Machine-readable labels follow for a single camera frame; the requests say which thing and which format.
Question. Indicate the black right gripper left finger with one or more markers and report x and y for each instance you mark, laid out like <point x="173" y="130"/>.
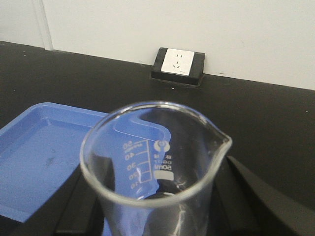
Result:
<point x="80" y="211"/>

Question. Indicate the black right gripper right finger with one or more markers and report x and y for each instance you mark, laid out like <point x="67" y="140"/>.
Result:
<point x="245" y="205"/>

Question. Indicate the clear glass beaker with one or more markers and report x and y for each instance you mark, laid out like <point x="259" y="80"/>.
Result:
<point x="194" y="153"/>

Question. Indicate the blue plastic tray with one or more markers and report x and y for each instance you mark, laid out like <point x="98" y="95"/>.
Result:
<point x="39" y="150"/>

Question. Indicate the white socket in black box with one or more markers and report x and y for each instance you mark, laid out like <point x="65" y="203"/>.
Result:
<point x="178" y="66"/>

